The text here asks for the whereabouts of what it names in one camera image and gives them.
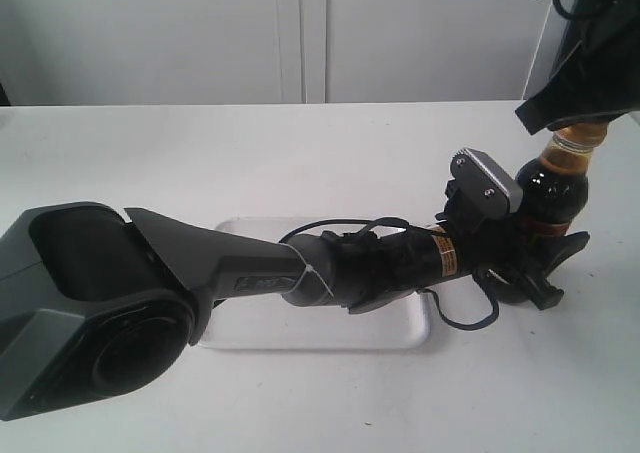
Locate white rectangular plastic tray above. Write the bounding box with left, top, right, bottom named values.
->
left=197, top=217, right=432, bottom=352

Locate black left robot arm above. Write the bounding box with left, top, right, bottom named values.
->
left=1, top=180, right=523, bottom=421

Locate dark soy sauce bottle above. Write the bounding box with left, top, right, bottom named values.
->
left=511, top=123, right=608, bottom=255

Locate black second robot arm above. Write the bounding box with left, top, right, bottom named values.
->
left=515, top=0, right=639, bottom=135

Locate white cabinet with doors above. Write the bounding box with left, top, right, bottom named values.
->
left=1, top=0, right=567, bottom=105

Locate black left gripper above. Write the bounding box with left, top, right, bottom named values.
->
left=434, top=182, right=590, bottom=311

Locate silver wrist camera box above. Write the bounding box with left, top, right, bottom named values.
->
left=450, top=148, right=524, bottom=220

